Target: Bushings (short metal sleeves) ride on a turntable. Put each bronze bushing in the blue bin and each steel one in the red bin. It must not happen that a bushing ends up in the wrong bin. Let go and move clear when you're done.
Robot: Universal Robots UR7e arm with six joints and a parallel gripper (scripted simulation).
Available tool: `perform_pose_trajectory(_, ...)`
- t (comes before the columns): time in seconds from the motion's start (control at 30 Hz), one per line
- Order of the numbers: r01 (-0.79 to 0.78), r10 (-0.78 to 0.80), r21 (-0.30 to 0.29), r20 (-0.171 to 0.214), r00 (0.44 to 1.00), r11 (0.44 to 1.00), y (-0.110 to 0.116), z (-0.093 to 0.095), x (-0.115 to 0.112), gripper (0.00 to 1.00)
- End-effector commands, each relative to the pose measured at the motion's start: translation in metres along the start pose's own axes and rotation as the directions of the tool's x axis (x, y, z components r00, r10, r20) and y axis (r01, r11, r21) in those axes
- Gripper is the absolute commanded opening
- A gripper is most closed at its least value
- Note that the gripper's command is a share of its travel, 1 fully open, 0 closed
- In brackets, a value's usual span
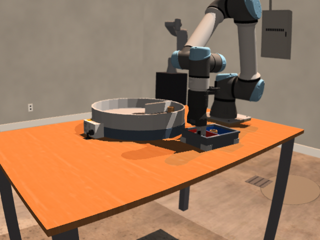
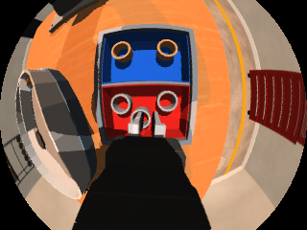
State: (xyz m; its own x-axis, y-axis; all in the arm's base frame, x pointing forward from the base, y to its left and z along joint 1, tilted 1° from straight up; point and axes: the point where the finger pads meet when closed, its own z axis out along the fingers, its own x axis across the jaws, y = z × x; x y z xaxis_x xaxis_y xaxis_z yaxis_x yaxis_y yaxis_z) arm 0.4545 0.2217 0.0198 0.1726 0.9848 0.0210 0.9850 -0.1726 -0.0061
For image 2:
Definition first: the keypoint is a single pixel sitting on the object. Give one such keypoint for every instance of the bronze bushing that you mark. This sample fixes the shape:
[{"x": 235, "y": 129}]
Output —
[
  {"x": 166, "y": 43},
  {"x": 28, "y": 80},
  {"x": 120, "y": 46}
]

